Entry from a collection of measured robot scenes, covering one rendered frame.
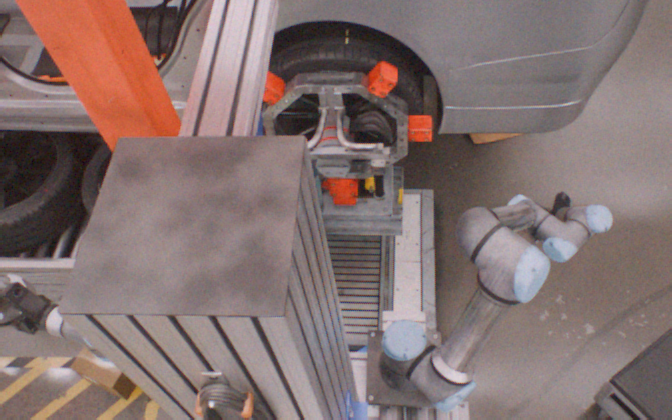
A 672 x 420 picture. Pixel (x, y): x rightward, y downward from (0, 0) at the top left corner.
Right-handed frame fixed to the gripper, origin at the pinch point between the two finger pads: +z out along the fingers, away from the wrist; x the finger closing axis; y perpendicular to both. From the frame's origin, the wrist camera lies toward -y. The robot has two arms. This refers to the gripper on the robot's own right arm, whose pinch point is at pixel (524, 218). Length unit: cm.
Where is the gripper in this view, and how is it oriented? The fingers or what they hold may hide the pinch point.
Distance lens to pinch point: 212.5
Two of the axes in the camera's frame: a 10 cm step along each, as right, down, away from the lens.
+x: 6.4, 7.5, 1.8
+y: -6.9, 6.6, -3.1
